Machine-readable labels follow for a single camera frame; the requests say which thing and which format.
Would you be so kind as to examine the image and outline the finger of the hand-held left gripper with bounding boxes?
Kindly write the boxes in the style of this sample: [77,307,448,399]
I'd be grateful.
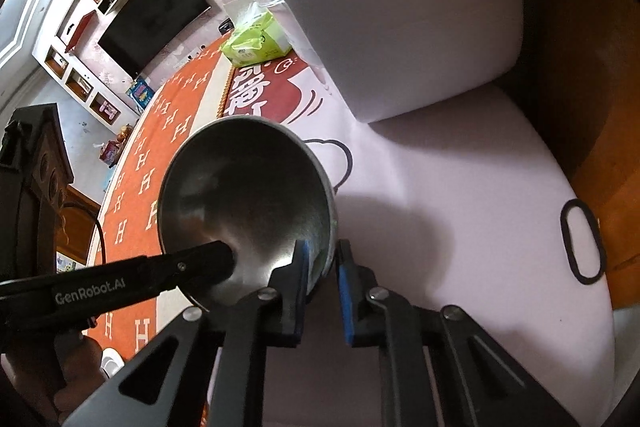
[146,240,236,303]

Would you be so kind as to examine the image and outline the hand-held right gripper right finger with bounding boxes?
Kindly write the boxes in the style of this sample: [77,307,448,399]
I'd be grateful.
[335,240,578,427]

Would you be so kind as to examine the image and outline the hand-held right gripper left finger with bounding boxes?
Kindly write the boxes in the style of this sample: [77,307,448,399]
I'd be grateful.
[60,237,310,427]

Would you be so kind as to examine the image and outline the small steel bowl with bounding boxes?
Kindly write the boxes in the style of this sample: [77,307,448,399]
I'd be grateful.
[159,116,338,313]

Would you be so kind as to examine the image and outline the person's left hand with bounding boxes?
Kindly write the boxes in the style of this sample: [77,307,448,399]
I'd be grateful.
[4,331,104,424]

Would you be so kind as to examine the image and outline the brown wooden door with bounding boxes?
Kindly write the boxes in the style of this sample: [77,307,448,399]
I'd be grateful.
[35,107,103,268]

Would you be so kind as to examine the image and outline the red tissue box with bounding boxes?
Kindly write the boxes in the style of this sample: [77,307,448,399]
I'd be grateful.
[100,137,128,165]

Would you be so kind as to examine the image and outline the orange patterned table runner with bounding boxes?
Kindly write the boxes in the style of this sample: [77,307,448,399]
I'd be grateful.
[86,32,238,360]

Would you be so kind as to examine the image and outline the pink printed tablecloth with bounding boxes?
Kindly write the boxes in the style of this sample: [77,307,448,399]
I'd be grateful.
[85,29,616,427]

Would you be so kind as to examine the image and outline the blue printed box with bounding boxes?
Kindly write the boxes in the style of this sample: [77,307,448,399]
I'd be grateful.
[126,77,156,108]

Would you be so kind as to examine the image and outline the black television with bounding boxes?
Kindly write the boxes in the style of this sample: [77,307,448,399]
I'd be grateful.
[97,0,212,76]

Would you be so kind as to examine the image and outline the green tissue pack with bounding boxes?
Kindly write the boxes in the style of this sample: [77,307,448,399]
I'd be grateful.
[221,4,292,68]

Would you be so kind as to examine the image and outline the white countertop sterilizer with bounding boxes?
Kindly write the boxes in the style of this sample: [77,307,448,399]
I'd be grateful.
[190,0,531,124]

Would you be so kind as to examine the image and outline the orange wooden sliding door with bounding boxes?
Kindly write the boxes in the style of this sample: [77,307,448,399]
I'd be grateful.
[515,0,640,308]

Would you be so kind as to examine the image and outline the black cable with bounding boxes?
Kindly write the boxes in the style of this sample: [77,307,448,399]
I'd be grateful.
[60,202,108,265]

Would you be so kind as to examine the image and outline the red wall shelf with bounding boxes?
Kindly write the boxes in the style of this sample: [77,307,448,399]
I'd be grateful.
[65,12,96,52]

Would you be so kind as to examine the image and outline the black loop strap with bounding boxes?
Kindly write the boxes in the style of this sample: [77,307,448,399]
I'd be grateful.
[560,198,608,285]

